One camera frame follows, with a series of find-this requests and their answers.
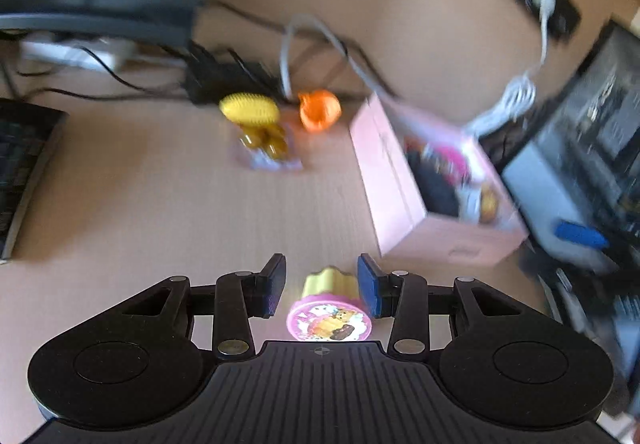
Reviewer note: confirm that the pink cupcake toy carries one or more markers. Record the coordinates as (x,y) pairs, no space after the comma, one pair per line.
(327,316)

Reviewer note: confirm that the yellow corn toy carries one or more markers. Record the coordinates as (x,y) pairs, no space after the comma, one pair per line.
(250,108)

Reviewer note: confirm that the black cat plush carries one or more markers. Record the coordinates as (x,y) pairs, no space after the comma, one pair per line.
(435,184)

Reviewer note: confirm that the orange toy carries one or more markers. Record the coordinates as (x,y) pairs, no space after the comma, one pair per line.
(320,111)

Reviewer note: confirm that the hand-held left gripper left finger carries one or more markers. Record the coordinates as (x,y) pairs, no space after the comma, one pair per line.
(275,284)

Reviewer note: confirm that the white power strip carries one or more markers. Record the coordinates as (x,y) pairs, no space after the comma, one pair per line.
(75,53)

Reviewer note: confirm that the black keyboard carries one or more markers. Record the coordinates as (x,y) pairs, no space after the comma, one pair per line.
(22,163)

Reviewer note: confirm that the packet of brown snacks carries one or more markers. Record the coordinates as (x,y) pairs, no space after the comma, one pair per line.
(270,146)

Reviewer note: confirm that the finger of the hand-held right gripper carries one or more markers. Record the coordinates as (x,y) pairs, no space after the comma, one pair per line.
(580,233)

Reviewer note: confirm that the black hub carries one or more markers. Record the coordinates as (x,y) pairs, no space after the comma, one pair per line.
(225,78)

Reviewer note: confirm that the bun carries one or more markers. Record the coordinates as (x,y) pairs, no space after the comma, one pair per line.
(489,204)

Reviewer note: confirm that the pink toy basket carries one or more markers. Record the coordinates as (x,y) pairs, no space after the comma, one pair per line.
(452,158)

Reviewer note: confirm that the computer case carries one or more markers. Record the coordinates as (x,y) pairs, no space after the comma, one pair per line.
(590,123)

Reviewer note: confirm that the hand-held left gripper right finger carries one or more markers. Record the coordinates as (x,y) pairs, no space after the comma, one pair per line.
(367,284)

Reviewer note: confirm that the pink cardboard box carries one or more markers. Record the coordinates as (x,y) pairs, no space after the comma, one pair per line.
(395,194)

